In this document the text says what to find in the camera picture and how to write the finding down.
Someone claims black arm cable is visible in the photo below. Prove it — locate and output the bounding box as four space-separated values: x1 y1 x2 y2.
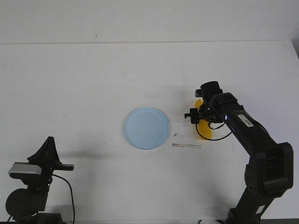
51 174 75 224
195 121 233 141

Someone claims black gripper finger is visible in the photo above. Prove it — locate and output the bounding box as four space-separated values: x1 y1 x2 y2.
50 136 61 164
27 136 52 163

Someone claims light blue round plate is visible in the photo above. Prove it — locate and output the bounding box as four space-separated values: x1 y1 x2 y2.
123 107 170 150

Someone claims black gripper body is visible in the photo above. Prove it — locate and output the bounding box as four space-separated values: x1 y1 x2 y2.
184 81 222 124
27 157 74 187

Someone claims yellow plastic corn cob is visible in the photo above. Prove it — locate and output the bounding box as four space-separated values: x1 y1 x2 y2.
195 99 212 139

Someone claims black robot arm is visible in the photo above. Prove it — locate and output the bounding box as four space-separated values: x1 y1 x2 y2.
5 136 74 224
185 81 294 224

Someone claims clear tape strip on table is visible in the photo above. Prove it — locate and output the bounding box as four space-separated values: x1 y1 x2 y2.
171 143 201 148

